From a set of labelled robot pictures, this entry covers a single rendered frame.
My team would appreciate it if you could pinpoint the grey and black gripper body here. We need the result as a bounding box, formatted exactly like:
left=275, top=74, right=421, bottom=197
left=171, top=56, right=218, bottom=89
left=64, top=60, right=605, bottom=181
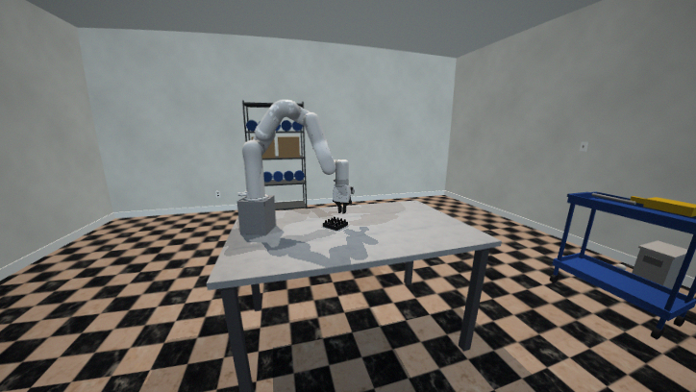
left=333, top=184, right=351, bottom=203

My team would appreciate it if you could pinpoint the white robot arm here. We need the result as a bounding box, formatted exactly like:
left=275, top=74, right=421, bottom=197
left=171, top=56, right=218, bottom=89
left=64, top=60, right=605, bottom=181
left=238, top=100, right=349, bottom=201

